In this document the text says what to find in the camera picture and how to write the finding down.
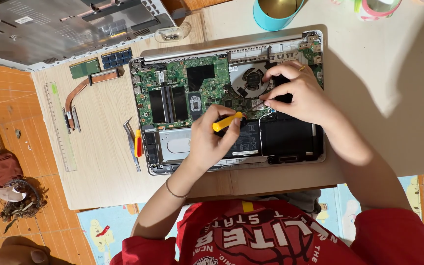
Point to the copper heat pipe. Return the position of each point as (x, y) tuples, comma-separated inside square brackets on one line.
[(75, 92)]

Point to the red printed shirt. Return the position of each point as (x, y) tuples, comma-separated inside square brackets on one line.
[(271, 235)]

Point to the black laptop battery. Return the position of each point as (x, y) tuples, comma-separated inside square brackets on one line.
[(289, 140)]

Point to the opened silver laptop base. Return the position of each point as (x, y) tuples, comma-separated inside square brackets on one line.
[(256, 46)]

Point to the clear plastic ruler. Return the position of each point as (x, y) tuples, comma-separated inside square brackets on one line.
[(60, 127)]

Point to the black laptop cooling fan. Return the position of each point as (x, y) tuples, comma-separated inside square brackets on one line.
[(250, 79)]

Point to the blue cartoon play mat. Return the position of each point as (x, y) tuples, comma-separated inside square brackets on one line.
[(101, 228)]

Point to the silver hard drive caddy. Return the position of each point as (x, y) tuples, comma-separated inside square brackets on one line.
[(175, 145)]

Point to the teal cup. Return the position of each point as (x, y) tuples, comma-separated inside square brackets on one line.
[(267, 20)]

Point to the person's bare foot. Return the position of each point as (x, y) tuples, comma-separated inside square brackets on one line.
[(17, 252)]

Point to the clear dish with screws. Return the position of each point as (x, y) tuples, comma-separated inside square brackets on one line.
[(171, 33)]

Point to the grey laptop bottom cover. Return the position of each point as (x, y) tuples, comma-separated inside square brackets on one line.
[(50, 29)]

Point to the metal tweezers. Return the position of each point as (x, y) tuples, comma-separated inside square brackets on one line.
[(131, 143)]

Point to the small red yellow screwdriver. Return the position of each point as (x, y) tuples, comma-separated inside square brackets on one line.
[(138, 143)]

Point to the green laptop motherboard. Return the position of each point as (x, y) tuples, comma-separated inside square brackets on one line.
[(175, 70)]

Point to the person's left hand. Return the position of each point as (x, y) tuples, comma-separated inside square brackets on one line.
[(206, 143)]

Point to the pink green patterned cup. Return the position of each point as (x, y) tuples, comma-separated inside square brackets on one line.
[(375, 9)]

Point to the blue memory module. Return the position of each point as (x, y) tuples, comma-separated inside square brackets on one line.
[(116, 58)]

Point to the green memory module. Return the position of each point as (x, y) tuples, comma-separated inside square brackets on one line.
[(85, 68)]

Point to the grey shorts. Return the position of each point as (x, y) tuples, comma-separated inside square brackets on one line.
[(300, 200)]

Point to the person's right hand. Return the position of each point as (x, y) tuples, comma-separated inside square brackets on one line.
[(307, 99)]

